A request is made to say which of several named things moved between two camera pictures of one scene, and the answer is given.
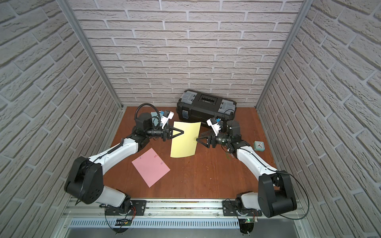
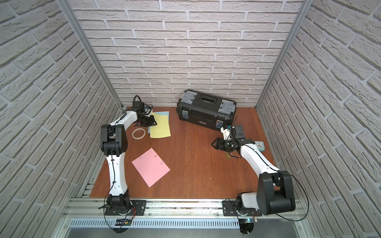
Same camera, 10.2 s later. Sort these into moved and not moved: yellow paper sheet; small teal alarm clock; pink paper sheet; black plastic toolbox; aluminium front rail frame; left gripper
Moved: yellow paper sheet; left gripper
Not moved: pink paper sheet; aluminium front rail frame; black plastic toolbox; small teal alarm clock
